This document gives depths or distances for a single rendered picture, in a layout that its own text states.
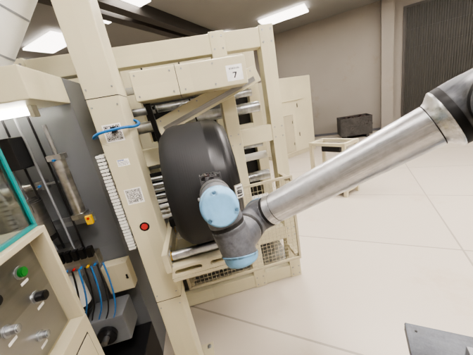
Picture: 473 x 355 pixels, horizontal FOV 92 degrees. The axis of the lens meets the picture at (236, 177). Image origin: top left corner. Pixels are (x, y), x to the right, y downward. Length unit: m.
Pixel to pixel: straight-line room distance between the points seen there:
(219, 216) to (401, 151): 0.39
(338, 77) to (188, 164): 8.18
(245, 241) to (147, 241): 0.74
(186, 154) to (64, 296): 0.66
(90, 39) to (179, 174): 0.62
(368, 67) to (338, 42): 1.22
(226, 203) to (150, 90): 0.94
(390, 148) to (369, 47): 8.41
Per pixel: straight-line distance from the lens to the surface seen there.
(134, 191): 1.15
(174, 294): 1.41
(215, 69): 1.36
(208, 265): 1.19
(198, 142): 0.96
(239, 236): 0.57
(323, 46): 8.99
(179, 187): 0.91
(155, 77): 1.35
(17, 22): 1.62
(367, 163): 0.55
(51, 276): 1.06
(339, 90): 8.86
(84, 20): 1.18
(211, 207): 0.53
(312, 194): 0.58
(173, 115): 1.47
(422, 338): 1.24
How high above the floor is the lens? 1.52
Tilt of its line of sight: 17 degrees down
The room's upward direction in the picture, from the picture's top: 11 degrees counter-clockwise
